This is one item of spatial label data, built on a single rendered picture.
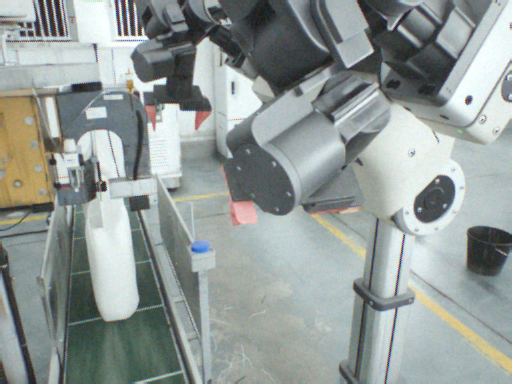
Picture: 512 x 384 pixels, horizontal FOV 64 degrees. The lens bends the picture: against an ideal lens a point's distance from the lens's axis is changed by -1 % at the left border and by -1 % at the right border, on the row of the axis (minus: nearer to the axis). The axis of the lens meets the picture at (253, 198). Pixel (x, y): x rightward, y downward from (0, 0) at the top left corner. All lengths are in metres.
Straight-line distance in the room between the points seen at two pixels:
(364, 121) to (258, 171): 0.09
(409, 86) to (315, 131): 0.20
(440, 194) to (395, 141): 0.25
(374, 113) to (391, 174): 0.33
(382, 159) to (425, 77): 0.20
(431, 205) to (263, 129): 0.60
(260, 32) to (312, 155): 0.11
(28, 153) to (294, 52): 1.09
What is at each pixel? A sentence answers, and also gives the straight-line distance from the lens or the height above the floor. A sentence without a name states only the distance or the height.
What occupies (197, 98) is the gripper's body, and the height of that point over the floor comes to 1.36.
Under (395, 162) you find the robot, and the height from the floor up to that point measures 1.31.
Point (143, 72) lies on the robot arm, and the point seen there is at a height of 1.42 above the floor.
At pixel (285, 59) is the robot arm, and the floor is 1.46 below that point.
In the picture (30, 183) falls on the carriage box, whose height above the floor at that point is 1.09.
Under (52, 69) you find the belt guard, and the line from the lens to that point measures 1.25.
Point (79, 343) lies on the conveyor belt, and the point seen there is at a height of 0.38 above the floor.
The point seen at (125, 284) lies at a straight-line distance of 1.76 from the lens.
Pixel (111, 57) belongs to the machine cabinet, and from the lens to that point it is 4.01.
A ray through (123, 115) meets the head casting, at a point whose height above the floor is 1.27.
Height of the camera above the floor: 1.48
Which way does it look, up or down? 21 degrees down
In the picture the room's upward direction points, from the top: straight up
